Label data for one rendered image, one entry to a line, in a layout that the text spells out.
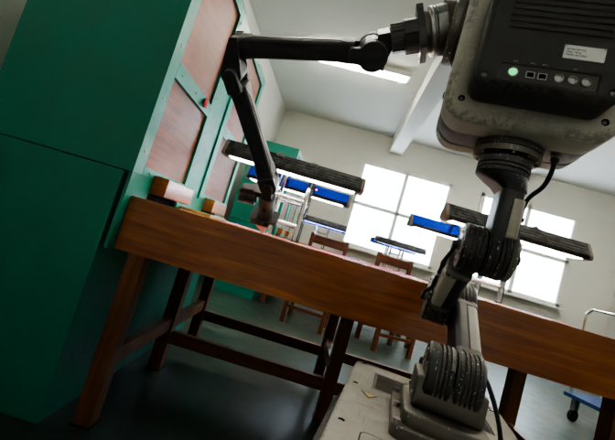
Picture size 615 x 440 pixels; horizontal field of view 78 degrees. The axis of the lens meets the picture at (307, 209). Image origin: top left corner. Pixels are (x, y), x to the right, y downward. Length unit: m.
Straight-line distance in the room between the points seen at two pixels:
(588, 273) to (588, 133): 6.97
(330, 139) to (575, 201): 4.26
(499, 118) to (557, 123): 0.10
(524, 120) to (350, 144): 6.07
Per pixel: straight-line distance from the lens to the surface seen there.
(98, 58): 1.56
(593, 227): 7.90
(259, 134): 1.19
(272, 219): 1.39
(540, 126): 0.88
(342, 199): 2.15
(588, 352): 1.59
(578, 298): 7.76
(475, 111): 0.86
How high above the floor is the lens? 0.78
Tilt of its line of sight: 5 degrees up
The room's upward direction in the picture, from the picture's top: 17 degrees clockwise
